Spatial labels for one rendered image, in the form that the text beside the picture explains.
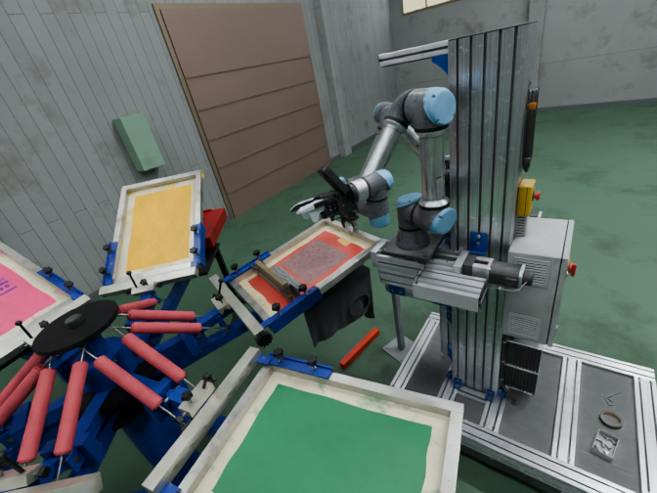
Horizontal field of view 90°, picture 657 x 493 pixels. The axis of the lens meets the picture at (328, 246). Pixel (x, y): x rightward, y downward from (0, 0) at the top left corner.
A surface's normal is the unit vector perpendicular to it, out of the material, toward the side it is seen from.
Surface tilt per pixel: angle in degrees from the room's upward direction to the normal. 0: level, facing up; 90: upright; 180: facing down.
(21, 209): 90
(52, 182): 90
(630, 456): 0
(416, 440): 0
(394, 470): 0
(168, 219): 32
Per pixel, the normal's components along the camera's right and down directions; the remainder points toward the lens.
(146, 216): -0.11, -0.48
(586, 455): -0.19, -0.86
